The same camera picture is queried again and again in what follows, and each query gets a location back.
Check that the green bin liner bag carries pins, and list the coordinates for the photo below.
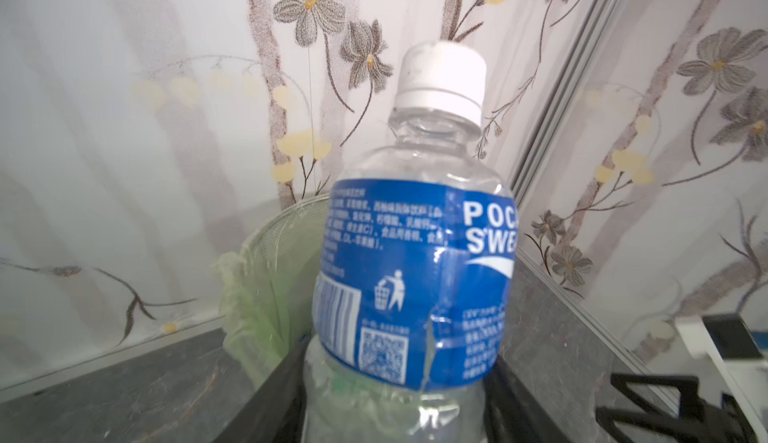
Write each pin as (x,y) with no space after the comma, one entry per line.
(247,306)

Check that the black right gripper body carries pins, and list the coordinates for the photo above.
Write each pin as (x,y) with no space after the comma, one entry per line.
(724,423)

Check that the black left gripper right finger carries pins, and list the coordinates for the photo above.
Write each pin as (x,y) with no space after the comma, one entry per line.
(512,414)

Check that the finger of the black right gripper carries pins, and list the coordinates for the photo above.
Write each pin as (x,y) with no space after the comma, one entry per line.
(684,427)

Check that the mesh waste bin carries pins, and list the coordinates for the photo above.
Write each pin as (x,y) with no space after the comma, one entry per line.
(292,244)

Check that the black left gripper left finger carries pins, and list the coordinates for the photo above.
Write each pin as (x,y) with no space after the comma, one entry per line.
(276,412)

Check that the right corner aluminium post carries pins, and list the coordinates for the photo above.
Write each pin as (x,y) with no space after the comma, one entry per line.
(558,100)

